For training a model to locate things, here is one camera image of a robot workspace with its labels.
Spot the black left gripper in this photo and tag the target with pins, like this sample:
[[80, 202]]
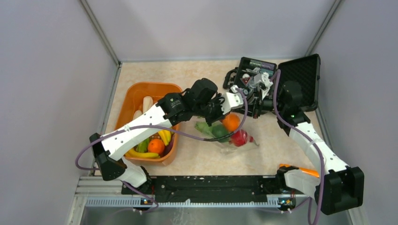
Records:
[[219, 116]]

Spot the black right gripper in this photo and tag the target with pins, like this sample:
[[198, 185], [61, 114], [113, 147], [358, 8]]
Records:
[[257, 106]]

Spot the green napa cabbage toy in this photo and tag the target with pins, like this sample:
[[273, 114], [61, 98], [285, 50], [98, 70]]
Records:
[[205, 129]]

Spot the green lime toy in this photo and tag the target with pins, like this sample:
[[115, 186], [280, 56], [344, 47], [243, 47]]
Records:
[[218, 131]]

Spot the orange fruit toy back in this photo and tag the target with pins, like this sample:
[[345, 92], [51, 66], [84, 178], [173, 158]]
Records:
[[231, 122]]

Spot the orange fruit toy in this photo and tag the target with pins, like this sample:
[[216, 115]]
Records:
[[231, 122], [156, 146]]

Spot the clear zip top bag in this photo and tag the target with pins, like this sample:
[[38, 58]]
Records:
[[227, 148]]

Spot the red chili pepper toy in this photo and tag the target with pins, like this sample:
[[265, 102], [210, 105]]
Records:
[[252, 140]]

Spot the red apple toy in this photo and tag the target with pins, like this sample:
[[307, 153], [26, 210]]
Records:
[[240, 138]]

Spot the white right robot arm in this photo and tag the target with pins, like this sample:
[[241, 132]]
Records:
[[338, 186]]

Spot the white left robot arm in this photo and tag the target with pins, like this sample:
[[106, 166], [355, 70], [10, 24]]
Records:
[[202, 100]]

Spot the black poker chip case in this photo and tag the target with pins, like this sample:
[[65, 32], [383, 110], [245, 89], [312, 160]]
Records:
[[304, 70]]

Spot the yellow banana bunch toy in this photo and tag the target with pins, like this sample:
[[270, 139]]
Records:
[[165, 136]]

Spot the orange fruit toy front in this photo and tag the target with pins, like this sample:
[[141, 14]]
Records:
[[156, 146]]

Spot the orange plastic bin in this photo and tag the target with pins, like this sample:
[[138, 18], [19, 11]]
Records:
[[133, 101]]

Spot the yellow banana toy front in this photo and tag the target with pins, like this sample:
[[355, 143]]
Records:
[[134, 154]]

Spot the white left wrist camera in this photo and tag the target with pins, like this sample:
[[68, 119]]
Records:
[[232, 99]]

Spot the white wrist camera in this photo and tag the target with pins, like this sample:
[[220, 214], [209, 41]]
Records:
[[263, 82], [232, 99]]

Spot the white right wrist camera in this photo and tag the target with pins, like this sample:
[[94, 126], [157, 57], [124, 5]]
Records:
[[263, 82]]

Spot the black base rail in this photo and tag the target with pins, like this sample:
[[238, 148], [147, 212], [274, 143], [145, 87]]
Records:
[[214, 189]]

